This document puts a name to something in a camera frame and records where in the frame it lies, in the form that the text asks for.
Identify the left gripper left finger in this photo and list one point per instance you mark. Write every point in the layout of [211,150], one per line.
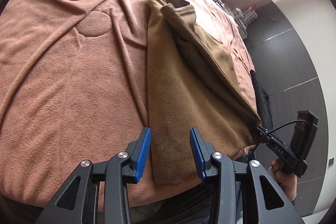
[76,201]

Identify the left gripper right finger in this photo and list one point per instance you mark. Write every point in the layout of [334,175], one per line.
[238,186]

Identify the brown t-shirt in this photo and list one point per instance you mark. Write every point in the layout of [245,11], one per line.
[191,82]

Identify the person's right hand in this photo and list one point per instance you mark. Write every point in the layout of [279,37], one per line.
[288,182]

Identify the pink terry bed blanket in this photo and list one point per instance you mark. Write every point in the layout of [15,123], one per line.
[74,85]

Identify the items beside bed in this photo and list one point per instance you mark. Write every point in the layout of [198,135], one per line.
[243,18]

